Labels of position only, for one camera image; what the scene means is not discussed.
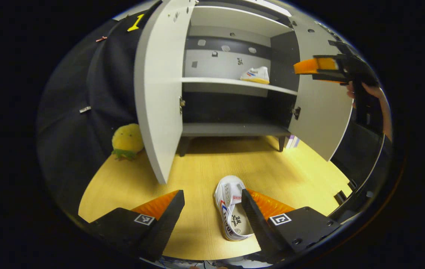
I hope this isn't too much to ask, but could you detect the white canvas shoe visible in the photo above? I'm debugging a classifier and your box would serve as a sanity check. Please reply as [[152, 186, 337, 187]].
[[240, 66, 270, 85], [214, 176, 255, 241]]

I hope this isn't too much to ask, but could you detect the white shoe cabinet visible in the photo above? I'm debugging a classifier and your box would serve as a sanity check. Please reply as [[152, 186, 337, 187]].
[[178, 0, 299, 157]]

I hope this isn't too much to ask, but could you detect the yellow plush toy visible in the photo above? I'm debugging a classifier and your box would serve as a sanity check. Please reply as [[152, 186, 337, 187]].
[[111, 123, 145, 161]]

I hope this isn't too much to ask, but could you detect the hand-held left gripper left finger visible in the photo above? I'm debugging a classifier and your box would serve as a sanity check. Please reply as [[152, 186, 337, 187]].
[[87, 190, 185, 263]]

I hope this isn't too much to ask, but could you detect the black backdrop cloth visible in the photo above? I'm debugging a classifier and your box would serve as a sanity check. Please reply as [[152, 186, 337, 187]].
[[330, 120, 385, 187], [37, 13, 149, 210]]

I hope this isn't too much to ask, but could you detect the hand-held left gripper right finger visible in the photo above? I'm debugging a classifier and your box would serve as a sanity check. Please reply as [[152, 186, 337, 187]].
[[241, 189, 342, 264]]

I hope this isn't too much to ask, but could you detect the white shoe cabinet door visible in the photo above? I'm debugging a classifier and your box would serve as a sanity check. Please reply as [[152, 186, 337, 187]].
[[134, 0, 198, 185], [288, 15, 354, 162]]

